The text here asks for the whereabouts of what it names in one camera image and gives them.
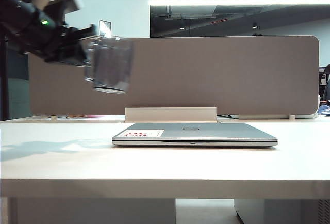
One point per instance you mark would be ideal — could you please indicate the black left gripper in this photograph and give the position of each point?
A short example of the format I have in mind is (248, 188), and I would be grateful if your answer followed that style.
(59, 34)

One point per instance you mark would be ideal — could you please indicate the transparent faceted water cup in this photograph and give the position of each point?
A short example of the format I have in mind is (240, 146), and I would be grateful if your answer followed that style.
(111, 64)

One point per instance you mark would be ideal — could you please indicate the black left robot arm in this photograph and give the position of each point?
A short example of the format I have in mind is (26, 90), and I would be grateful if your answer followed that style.
(20, 15)

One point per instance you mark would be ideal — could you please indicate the white laptop sticker red print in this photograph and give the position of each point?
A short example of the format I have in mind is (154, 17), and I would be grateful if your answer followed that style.
(154, 133)

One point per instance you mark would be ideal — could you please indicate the silver closed laptop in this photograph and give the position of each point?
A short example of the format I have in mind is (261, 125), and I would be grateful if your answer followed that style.
(219, 133)

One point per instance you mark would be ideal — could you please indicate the pink and orange papers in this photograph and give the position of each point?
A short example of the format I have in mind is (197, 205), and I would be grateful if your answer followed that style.
(82, 116)

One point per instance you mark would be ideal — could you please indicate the brown fabric desk divider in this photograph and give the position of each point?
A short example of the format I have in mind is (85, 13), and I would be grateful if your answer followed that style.
(206, 74)

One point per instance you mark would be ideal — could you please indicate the red ceiling sign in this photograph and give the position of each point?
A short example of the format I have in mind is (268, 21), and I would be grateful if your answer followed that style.
(218, 21)

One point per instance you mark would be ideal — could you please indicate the white desk support panel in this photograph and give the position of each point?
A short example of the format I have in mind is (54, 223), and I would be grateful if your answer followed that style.
(90, 212)

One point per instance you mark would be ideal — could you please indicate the long white ceiling light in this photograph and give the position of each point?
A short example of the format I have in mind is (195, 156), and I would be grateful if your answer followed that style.
(232, 1)

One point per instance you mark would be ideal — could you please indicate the white flat device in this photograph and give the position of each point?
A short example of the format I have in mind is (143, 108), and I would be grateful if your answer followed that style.
(270, 116)

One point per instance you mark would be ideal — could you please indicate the seated person in background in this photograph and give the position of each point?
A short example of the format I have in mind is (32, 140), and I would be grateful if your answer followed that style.
(327, 84)

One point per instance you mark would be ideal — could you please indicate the blue cloth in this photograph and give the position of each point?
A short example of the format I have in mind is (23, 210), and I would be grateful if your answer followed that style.
(324, 110)

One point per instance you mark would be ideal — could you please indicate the white under-desk cabinet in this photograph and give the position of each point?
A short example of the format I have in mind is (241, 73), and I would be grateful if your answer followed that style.
(283, 212)

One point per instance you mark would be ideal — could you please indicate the framed wall poster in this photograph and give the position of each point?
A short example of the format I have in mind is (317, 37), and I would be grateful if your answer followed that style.
(105, 28)

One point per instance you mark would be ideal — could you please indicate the black left camera bracket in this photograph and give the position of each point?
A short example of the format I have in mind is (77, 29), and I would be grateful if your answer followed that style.
(55, 9)

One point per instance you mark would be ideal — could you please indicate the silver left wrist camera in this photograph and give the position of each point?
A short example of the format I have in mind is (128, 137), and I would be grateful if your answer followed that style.
(73, 3)

